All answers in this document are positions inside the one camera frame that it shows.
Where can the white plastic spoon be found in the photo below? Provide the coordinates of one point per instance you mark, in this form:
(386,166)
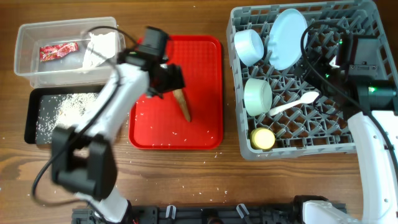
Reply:
(306,98)

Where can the white napkin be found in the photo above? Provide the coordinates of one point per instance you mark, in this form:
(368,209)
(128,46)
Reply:
(100,48)

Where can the light blue bowl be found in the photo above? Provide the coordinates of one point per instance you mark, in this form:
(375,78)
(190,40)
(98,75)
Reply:
(249,46)

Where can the grey dishwasher rack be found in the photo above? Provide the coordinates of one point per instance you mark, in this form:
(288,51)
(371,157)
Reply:
(305,129)

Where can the red serving tray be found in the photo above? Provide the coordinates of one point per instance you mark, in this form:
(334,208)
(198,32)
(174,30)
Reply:
(159,124)

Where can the brown carrot-shaped food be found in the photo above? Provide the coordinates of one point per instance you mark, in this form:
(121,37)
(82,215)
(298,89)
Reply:
(180,97)

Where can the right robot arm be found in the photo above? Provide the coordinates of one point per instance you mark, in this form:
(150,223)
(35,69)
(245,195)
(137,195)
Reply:
(369,105)

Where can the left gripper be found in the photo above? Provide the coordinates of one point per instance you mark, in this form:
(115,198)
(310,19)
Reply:
(170,78)

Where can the yellow plastic cup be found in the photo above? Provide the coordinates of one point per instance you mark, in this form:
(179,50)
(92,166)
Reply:
(262,138)

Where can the light blue plate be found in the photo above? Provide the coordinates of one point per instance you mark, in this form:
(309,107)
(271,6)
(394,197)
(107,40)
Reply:
(285,39)

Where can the mint green bowl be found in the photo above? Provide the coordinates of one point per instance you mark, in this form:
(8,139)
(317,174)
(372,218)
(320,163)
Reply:
(257,96)

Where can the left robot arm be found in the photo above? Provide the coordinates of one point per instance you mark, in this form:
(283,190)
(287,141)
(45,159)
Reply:
(82,160)

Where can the white rice pile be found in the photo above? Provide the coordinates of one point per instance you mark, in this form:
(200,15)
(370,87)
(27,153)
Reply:
(61,110)

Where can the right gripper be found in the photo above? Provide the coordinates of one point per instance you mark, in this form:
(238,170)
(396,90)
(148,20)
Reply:
(311,74)

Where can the black plastic tray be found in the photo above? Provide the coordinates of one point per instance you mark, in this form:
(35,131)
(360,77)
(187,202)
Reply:
(33,108)

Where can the red snack wrapper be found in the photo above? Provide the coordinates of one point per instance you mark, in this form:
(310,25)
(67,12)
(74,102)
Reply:
(52,52)

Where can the clear plastic bin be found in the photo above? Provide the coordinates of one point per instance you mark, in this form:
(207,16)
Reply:
(68,70)

